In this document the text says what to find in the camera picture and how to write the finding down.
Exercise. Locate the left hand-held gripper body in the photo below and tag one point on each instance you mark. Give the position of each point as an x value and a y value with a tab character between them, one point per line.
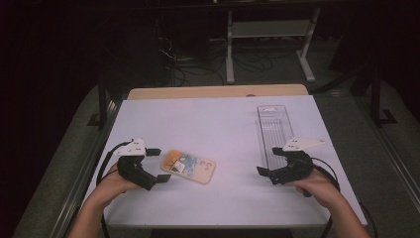
132	148

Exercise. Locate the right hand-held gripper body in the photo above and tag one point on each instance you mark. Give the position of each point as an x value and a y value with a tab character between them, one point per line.
297	165

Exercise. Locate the clear plastic snack packet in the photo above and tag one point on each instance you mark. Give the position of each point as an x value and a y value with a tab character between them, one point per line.
188	167

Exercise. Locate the person's right hand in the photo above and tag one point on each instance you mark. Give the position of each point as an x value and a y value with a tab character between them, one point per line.
318	188

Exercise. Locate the person's left hand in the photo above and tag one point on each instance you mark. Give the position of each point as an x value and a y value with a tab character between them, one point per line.
114	185

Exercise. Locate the clear plastic packaging tray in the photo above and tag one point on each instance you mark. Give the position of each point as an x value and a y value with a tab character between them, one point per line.
274	125

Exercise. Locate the black metal stand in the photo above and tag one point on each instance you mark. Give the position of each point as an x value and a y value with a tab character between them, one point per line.
103	105
376	99

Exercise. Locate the grey metal rail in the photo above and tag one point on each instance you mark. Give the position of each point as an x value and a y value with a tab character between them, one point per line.
82	185
396	165

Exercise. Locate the white metal desk frame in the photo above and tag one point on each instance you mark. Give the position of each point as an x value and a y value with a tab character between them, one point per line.
270	29

